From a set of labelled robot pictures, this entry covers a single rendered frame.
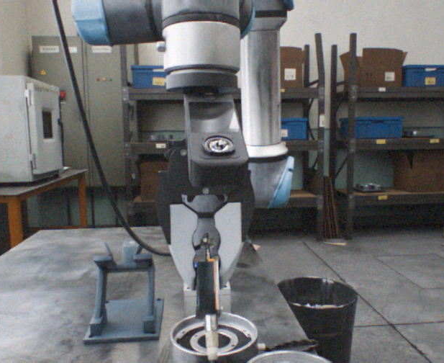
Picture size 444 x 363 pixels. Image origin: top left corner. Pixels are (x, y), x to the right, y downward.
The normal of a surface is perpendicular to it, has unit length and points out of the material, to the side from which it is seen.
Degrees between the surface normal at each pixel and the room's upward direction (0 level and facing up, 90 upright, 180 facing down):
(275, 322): 0
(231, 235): 90
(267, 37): 99
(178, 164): 90
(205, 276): 55
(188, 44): 90
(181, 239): 90
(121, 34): 148
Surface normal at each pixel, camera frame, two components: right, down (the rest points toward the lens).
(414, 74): 0.13, 0.11
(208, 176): 0.11, 0.62
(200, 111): 0.05, -0.78
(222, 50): 0.53, 0.09
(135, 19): -0.18, 0.56
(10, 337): -0.02, -0.99
